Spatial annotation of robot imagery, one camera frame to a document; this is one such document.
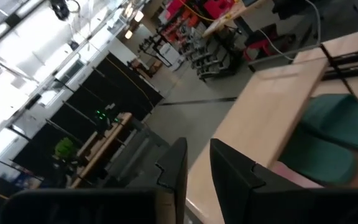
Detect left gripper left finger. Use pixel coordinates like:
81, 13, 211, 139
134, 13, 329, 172
155, 137, 189, 224

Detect wooden shelf with black frame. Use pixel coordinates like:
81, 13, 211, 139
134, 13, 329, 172
183, 43, 358, 224

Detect black metal table frame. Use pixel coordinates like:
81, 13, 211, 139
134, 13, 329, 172
321, 45, 358, 82

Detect white cable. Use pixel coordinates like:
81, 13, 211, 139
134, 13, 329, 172
255, 0, 323, 62

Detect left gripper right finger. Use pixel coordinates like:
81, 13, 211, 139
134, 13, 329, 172
209, 138, 305, 224

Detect black partition screens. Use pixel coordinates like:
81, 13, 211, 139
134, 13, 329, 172
11, 52, 165, 188

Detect red and black chair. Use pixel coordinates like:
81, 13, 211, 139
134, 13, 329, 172
243, 30, 295, 63

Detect wooden workbench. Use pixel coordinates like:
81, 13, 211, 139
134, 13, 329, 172
69, 111, 134, 190

